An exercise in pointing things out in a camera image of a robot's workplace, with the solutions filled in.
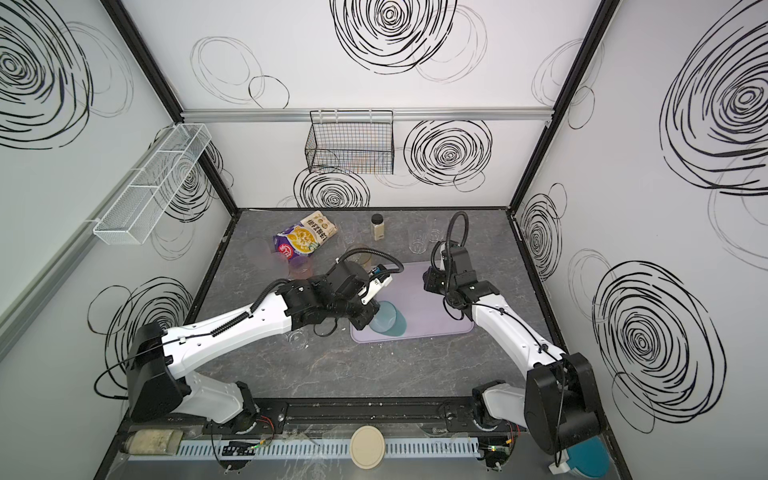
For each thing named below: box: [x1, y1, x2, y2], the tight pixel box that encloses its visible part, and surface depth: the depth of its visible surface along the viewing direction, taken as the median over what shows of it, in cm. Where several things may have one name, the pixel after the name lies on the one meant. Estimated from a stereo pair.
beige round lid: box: [350, 425, 386, 470], surface depth 66 cm
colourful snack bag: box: [273, 210, 338, 261], surface depth 111 cm
